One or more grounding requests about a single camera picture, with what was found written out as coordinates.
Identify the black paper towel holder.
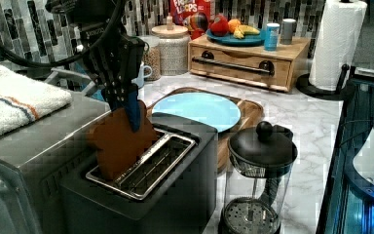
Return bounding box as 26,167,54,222
296,64,356,101

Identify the silver toaster oven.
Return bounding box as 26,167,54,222
0,92,110,234

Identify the glass jar with grains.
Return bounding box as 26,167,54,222
139,35,161,81

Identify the wooden bread box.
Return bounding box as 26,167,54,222
188,35,310,93

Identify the blue can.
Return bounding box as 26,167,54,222
264,22,280,51

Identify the light blue plate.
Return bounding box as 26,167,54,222
152,92,242,133

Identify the black bread box handle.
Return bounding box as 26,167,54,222
192,51,275,76

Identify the glass french press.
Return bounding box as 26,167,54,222
218,121,298,234

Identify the paper towel roll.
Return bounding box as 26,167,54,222
310,0,367,89

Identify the orange fruit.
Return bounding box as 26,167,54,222
228,19,242,33

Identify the teal fruit plate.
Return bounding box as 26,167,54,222
206,29,266,47

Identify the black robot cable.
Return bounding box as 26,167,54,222
0,0,128,70

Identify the Froot Loops cereal box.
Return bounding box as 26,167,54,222
169,0,210,40

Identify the black toaster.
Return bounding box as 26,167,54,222
61,113,218,234

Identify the ceramic jar with wooden lid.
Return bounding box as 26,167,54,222
152,16,190,76

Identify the white striped towel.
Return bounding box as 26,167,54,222
0,65,72,136

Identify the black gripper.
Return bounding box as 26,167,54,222
83,33,145,132

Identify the grey can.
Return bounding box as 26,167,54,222
280,19,296,45

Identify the red apple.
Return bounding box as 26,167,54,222
209,15,229,37

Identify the white mug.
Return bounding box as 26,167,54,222
131,62,153,89

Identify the wooden cutting board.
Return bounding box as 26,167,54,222
147,88,263,174

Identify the yellow banana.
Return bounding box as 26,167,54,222
233,25,260,39

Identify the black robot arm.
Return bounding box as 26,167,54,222
45,0,145,132

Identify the brown toast slice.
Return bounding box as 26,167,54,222
87,100,158,180

